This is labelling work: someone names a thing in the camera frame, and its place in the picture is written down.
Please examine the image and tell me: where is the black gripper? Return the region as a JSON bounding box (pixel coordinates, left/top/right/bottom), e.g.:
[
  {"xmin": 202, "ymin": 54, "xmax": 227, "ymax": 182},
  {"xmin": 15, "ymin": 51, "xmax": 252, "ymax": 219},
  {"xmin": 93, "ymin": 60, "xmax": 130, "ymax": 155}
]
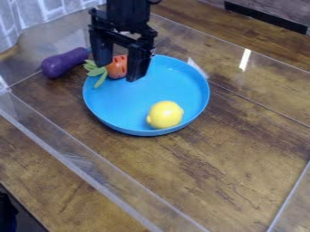
[{"xmin": 89, "ymin": 0, "xmax": 159, "ymax": 82}]

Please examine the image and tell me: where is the orange toy carrot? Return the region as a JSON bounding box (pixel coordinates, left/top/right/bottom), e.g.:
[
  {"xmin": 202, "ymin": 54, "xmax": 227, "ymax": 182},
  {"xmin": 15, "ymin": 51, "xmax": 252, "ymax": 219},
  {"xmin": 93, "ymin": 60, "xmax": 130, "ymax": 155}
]
[{"xmin": 85, "ymin": 54, "xmax": 127, "ymax": 89}]

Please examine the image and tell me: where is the blue round tray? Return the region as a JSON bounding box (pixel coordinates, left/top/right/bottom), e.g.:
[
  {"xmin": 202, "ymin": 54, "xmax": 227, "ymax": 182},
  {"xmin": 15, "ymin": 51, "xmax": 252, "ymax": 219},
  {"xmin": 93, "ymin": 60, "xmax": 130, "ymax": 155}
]
[{"xmin": 83, "ymin": 55, "xmax": 211, "ymax": 137}]

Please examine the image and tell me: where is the purple toy eggplant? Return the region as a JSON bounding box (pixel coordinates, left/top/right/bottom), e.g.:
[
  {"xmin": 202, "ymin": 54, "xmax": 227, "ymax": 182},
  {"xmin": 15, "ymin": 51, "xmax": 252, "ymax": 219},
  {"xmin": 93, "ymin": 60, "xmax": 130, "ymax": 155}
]
[{"xmin": 42, "ymin": 47, "xmax": 90, "ymax": 79}]

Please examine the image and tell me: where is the yellow toy lemon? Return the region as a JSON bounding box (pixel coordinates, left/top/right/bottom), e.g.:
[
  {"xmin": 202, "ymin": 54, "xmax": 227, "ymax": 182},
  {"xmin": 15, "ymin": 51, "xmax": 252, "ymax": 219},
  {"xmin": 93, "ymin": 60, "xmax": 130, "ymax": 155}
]
[{"xmin": 147, "ymin": 101, "xmax": 185, "ymax": 130}]

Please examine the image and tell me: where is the white grid curtain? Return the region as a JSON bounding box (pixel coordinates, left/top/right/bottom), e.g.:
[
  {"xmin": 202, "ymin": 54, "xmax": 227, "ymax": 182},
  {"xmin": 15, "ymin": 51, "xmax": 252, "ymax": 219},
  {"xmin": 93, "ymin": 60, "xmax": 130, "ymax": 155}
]
[{"xmin": 0, "ymin": 0, "xmax": 107, "ymax": 53}]

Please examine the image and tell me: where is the clear acrylic enclosure wall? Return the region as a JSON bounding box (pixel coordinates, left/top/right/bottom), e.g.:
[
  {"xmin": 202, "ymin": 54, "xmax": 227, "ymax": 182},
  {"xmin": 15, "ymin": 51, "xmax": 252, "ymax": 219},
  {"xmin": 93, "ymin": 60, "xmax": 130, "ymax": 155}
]
[{"xmin": 0, "ymin": 12, "xmax": 310, "ymax": 232}]

